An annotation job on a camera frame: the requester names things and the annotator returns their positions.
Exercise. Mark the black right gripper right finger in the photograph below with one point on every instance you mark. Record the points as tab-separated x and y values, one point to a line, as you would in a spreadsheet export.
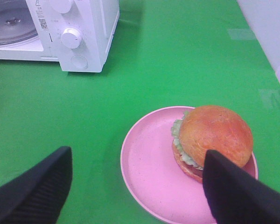
234	196

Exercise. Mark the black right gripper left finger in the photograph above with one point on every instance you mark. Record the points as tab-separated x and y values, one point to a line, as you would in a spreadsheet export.
38	195

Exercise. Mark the toy hamburger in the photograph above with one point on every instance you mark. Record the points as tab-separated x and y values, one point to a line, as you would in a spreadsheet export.
210	127

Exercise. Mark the pink round plate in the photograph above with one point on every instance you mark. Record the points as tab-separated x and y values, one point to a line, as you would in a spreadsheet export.
152	175

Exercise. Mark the white microwave knob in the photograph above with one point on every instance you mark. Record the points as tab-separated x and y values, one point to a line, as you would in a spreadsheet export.
61	6
71	38

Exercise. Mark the white microwave oven body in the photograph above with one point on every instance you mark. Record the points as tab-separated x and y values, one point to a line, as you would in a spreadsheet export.
96	20

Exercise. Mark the glass microwave turntable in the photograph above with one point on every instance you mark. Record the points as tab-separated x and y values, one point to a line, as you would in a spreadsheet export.
16	25

